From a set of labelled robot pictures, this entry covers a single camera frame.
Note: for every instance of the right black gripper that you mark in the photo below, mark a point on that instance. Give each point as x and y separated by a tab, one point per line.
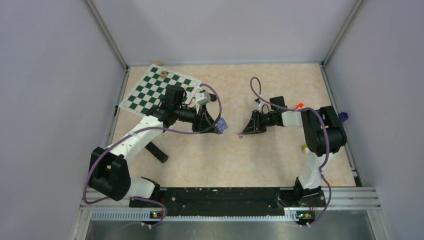
254	126

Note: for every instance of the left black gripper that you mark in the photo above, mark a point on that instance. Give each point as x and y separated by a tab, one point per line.
204	120

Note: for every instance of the grey purple charging case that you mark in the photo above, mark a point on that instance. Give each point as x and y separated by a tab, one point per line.
220	126

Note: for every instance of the black earbud charging case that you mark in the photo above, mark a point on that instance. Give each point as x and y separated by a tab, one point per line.
213	97

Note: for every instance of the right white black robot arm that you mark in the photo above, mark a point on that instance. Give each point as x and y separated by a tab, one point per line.
323	132

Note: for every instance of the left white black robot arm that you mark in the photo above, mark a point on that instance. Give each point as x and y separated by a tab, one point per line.
109	167

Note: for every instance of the red block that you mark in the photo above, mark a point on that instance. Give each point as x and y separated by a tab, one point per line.
299	106

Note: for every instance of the green white toy brick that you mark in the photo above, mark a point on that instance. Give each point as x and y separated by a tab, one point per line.
305	149

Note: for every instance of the black cuboid bar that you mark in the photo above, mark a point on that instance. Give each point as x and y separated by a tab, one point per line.
156	152

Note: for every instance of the wooden chess piece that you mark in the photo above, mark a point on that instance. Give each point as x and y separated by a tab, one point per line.
163	74

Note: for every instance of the green white chessboard mat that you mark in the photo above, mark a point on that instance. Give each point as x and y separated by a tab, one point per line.
151	88

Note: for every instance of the wooden piece at corner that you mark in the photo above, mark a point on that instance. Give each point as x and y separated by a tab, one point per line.
158	63

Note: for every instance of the purple object at edge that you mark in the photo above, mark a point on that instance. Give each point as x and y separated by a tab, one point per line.
343	116

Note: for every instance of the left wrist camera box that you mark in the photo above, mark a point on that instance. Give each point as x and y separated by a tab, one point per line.
202	98

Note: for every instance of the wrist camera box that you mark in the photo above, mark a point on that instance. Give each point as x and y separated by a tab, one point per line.
263	107
202	98

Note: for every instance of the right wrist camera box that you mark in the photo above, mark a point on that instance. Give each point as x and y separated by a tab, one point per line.
263	107

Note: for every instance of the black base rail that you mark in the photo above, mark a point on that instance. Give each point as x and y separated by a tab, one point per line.
233	201

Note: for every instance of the white perforated cable duct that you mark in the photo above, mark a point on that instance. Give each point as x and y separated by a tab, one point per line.
147	216

